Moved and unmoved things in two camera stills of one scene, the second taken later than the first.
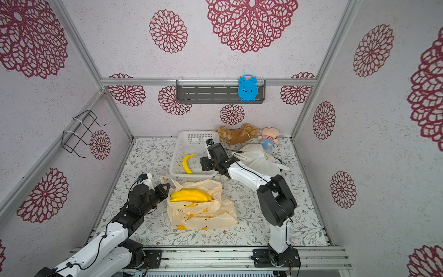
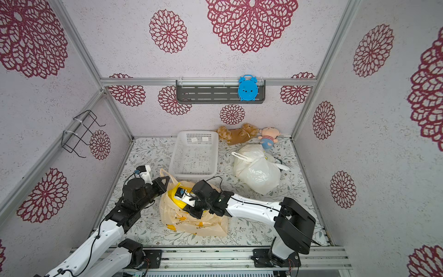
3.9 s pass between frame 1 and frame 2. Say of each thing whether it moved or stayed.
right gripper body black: moved
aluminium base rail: stayed
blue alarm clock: stayed
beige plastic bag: moved
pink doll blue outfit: stayed
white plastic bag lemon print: stayed
